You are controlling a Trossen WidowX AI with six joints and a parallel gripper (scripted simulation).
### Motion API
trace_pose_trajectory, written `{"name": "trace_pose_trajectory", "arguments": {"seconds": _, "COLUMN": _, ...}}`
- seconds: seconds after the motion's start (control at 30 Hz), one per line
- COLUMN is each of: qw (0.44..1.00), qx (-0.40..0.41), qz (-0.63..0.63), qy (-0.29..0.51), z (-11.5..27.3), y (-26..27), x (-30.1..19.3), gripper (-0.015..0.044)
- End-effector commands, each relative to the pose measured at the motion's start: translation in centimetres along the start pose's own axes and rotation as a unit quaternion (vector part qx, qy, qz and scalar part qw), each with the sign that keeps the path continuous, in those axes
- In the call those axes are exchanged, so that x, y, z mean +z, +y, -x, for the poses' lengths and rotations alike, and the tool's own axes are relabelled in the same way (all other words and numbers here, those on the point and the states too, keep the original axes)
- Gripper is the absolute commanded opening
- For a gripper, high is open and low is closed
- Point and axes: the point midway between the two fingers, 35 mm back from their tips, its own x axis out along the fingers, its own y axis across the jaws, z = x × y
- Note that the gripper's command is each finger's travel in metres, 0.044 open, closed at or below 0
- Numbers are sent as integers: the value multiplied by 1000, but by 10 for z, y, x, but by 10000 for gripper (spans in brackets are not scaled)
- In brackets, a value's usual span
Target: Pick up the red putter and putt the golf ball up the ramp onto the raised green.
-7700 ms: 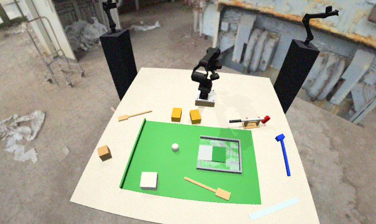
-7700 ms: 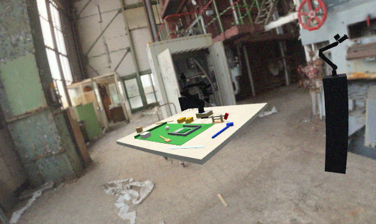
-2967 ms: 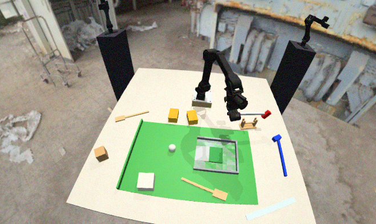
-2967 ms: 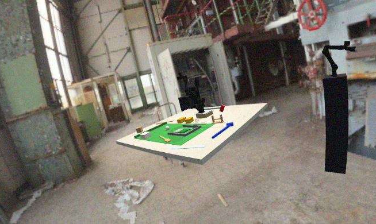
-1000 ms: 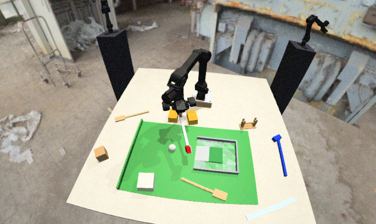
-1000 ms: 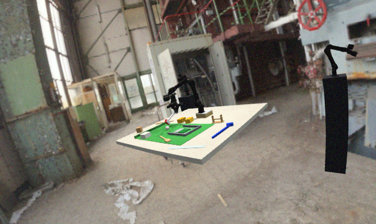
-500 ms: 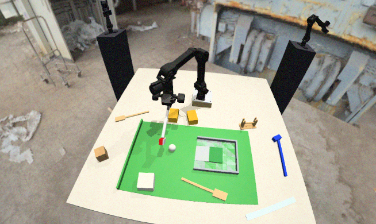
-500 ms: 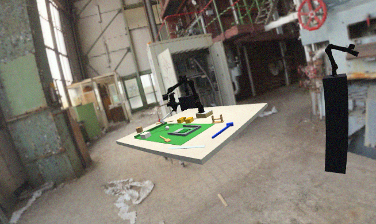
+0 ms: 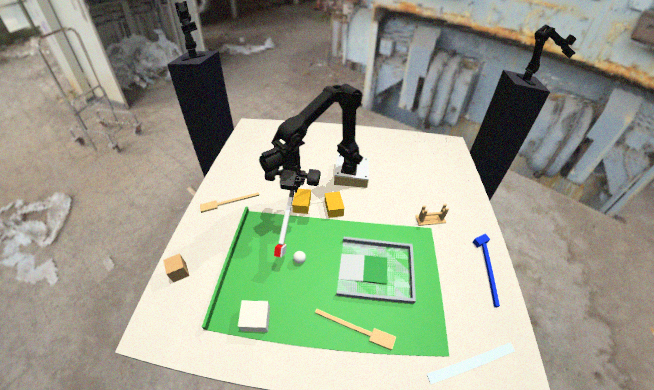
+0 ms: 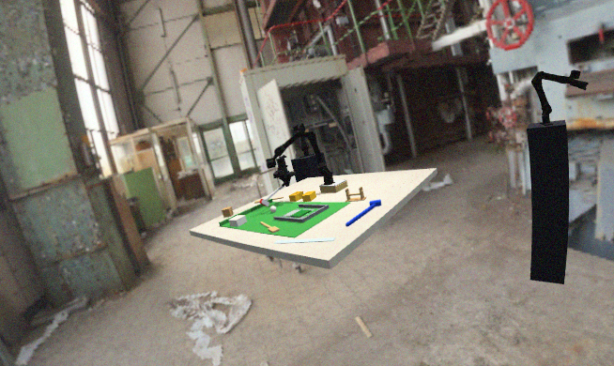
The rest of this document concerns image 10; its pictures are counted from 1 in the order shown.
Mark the blue putter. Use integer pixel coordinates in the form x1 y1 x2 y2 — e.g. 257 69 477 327
345 200 381 226

